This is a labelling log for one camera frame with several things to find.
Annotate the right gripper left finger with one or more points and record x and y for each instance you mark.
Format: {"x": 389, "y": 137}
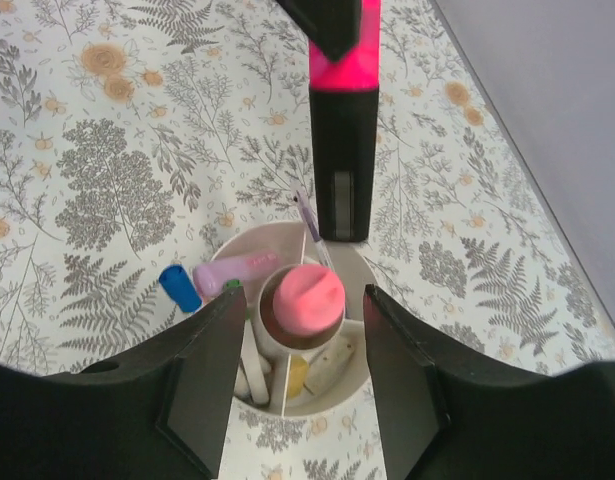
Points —
{"x": 156, "y": 411}

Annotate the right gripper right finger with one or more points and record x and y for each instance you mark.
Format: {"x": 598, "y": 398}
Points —
{"x": 446, "y": 411}

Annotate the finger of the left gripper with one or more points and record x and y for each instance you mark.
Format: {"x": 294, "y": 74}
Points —
{"x": 332, "y": 25}

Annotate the black yellow capped marker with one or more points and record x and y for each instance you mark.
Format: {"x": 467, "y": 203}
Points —
{"x": 344, "y": 97}

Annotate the orange capped white marker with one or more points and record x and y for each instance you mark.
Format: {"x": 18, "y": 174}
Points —
{"x": 250, "y": 377}

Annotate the white round divided organizer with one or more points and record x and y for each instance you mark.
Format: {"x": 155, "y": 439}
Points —
{"x": 293, "y": 243}

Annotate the grey speckled eraser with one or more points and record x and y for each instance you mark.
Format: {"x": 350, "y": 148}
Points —
{"x": 329, "y": 365}

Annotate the blue capped white marker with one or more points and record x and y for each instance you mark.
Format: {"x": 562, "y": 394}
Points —
{"x": 178, "y": 286}

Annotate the purple highlighter pen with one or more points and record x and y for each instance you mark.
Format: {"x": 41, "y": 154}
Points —
{"x": 210, "y": 277}

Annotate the yellow eraser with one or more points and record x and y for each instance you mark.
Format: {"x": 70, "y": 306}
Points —
{"x": 298, "y": 372}

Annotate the thin purple gel pen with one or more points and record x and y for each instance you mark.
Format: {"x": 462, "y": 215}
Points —
{"x": 304, "y": 209}

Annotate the pink pack of pens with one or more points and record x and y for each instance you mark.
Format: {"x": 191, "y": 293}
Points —
{"x": 299, "y": 309}

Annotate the green capped white marker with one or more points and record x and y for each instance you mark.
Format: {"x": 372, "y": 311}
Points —
{"x": 232, "y": 284}

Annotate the floral table mat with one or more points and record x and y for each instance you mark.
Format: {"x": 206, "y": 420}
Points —
{"x": 139, "y": 134}

